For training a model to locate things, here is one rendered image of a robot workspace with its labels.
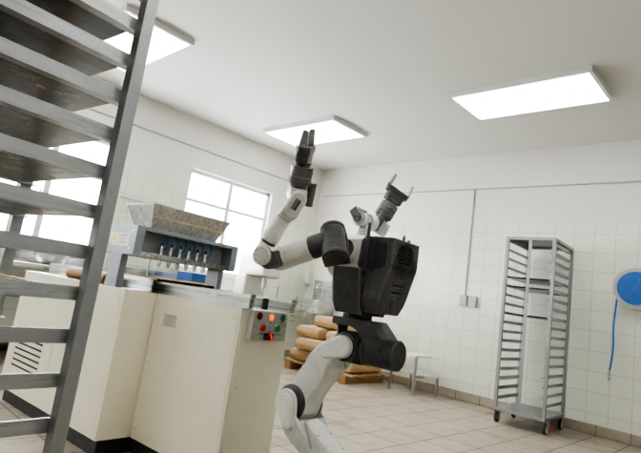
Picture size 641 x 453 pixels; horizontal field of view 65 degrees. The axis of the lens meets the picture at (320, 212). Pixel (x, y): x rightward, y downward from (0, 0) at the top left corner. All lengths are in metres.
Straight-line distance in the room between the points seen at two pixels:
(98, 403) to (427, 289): 4.71
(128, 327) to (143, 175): 3.72
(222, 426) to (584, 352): 4.30
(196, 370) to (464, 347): 4.36
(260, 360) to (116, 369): 0.78
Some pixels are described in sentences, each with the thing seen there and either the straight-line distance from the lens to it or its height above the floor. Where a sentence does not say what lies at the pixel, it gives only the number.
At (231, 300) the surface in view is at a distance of 2.48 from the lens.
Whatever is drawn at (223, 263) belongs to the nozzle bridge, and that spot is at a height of 1.06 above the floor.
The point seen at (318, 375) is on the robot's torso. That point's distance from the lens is 2.11.
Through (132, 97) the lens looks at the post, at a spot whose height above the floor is 1.32.
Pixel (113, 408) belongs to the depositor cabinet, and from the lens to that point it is 2.96.
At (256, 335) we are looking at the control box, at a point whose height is 0.72.
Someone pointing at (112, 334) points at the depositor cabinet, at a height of 0.60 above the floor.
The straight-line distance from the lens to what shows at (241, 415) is 2.54.
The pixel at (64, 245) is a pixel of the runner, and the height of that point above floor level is 0.97.
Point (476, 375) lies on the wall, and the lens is 6.42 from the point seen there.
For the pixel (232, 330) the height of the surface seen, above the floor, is 0.73.
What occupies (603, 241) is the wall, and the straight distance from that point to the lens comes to 6.04.
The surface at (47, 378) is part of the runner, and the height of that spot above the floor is 0.70.
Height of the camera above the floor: 0.93
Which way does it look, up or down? 10 degrees up
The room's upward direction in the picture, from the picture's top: 8 degrees clockwise
